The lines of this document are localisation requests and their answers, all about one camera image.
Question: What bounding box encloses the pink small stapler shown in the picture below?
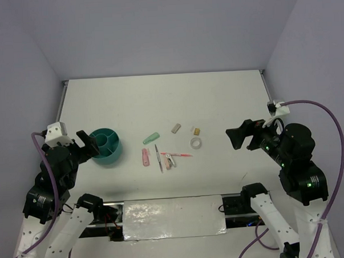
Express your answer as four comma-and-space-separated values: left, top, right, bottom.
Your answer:
164, 153, 176, 170

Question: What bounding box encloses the clear tape roll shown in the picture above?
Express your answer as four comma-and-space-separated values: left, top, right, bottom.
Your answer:
190, 137, 202, 150

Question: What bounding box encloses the silver foil plate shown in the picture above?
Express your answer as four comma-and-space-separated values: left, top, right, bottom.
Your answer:
122, 195, 227, 241

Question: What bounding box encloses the grey eraser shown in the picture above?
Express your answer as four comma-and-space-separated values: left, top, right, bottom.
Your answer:
171, 123, 181, 134

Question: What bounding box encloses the teal round organizer container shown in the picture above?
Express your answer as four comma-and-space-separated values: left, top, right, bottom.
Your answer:
90, 128, 123, 166

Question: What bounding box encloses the grey clear pen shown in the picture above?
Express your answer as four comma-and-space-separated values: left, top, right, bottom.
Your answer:
155, 144, 163, 174

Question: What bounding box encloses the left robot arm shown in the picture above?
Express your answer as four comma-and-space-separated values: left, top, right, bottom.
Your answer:
13, 127, 105, 258

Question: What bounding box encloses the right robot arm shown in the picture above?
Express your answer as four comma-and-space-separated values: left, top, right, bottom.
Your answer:
226, 119, 334, 258

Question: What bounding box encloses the pink correction tape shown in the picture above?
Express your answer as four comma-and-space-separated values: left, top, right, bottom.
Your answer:
141, 148, 149, 167

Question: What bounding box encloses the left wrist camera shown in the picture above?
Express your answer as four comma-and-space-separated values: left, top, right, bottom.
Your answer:
44, 122, 71, 147

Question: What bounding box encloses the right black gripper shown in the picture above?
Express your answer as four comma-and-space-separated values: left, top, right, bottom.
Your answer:
224, 111, 290, 166

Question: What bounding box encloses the red pen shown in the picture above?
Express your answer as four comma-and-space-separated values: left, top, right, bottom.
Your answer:
160, 152, 193, 157

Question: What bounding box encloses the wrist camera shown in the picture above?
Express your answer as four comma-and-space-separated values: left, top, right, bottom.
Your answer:
44, 122, 71, 147
267, 100, 290, 123

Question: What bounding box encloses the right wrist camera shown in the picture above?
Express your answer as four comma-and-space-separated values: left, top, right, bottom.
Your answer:
267, 100, 290, 123

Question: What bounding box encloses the green pen cap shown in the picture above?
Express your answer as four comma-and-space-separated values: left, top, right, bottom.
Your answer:
143, 132, 160, 145

